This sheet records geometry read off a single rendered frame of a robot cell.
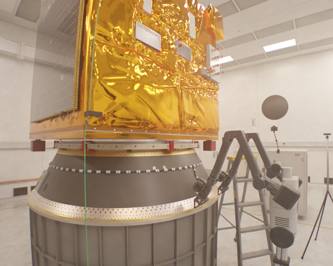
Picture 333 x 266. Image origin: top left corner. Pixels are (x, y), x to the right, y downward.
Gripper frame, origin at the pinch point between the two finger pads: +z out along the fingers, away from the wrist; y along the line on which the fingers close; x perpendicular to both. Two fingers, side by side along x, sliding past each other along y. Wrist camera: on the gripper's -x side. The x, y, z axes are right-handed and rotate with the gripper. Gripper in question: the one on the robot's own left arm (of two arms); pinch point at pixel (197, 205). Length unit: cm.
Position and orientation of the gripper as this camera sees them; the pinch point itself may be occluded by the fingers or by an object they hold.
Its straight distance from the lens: 160.4
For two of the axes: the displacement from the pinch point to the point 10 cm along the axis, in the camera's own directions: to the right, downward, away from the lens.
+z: -3.8, 8.8, 2.8
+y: -6.4, -0.4, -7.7
